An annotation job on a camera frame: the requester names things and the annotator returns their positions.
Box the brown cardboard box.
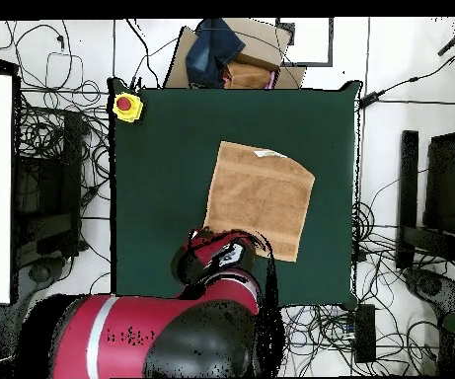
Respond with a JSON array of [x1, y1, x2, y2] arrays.
[[163, 17, 308, 90]]

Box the black power adapter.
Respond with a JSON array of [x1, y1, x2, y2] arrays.
[[357, 90, 386, 110]]

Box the grey stand base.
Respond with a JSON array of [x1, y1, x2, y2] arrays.
[[404, 266, 455, 317], [17, 252, 70, 309]]

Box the black rectangular box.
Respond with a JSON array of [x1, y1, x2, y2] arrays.
[[352, 303, 377, 364]]

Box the tangle of black cables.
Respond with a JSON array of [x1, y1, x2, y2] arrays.
[[350, 198, 410, 273], [281, 305, 439, 376], [13, 88, 112, 254]]

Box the blue denim jeans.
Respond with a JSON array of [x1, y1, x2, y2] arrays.
[[185, 17, 247, 89]]

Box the orange folded towel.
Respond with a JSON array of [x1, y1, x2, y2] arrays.
[[223, 60, 276, 90]]

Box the dark green table cloth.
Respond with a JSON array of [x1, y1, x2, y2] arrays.
[[107, 77, 363, 311]]

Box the yellow emergency stop button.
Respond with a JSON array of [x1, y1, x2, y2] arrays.
[[112, 91, 144, 124]]

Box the tan terry towel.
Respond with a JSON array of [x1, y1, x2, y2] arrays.
[[202, 140, 316, 263]]

